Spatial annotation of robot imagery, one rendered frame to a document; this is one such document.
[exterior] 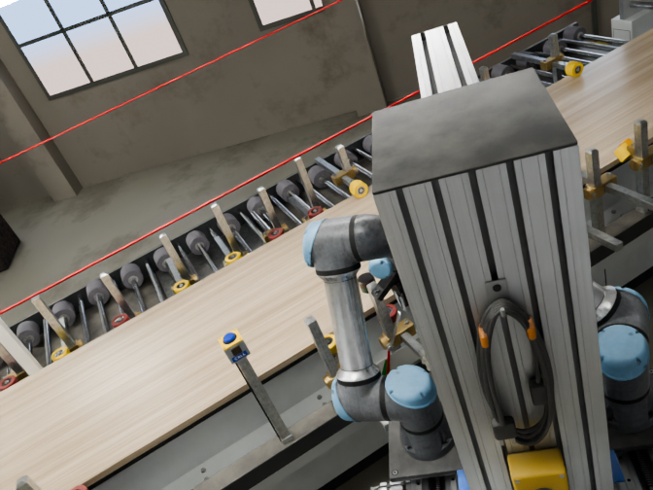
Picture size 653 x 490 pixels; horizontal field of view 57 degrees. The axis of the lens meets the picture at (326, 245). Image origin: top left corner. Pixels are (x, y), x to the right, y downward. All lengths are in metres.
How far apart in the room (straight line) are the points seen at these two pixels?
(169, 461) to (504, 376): 1.72
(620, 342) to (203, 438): 1.56
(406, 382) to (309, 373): 0.96
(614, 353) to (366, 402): 0.59
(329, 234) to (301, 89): 4.97
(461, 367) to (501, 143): 0.36
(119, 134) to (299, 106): 2.03
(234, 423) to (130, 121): 4.94
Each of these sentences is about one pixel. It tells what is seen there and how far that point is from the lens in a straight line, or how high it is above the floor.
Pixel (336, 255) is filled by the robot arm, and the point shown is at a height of 1.59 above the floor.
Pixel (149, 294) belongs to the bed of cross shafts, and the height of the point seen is 0.71.
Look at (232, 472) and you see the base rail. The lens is 2.34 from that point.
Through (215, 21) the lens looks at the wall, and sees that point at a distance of 6.30.
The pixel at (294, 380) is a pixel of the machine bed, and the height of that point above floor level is 0.73.
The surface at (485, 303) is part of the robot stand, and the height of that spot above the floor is 1.81.
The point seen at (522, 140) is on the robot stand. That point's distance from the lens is 0.79.
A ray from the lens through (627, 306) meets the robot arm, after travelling 1.64.
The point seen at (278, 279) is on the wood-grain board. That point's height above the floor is 0.90.
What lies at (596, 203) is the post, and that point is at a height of 0.89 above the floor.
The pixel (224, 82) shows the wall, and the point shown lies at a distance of 6.48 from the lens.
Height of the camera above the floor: 2.40
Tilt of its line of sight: 33 degrees down
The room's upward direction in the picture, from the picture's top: 22 degrees counter-clockwise
